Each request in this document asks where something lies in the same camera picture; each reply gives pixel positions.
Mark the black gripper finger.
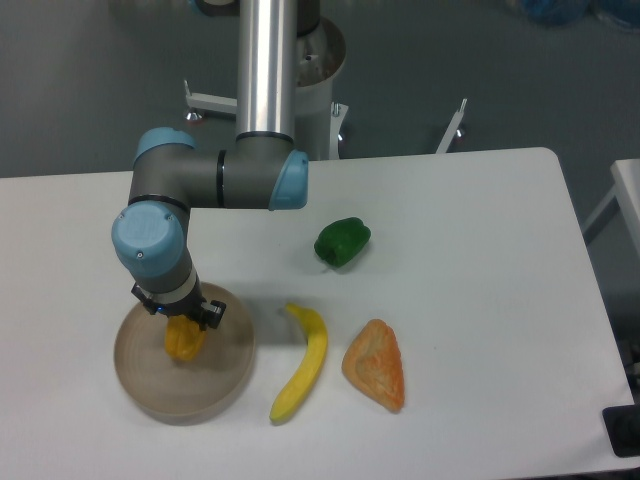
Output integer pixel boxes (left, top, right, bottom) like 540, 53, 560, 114
131, 283, 158, 315
196, 300, 226, 331

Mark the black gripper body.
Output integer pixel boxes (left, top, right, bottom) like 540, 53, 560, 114
148, 282, 204, 320

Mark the yellow bell pepper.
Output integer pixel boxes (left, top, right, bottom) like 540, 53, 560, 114
164, 316, 206, 362

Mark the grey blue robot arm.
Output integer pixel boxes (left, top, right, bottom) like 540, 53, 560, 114
111, 1, 309, 330

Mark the beige round plate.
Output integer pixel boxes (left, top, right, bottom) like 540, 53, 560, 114
114, 283, 256, 425

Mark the green bell pepper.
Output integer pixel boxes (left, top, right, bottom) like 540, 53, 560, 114
314, 217, 371, 268

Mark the yellow banana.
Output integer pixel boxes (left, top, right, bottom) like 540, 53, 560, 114
269, 303, 329, 425

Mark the orange pastry slice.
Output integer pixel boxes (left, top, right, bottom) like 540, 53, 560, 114
341, 319, 405, 413

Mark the black device at table edge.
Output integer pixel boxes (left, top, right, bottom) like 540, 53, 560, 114
602, 404, 640, 458

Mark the blue object top right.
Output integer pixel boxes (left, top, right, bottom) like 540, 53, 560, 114
510, 0, 639, 33

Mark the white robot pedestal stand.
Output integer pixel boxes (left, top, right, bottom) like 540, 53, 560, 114
183, 16, 467, 160

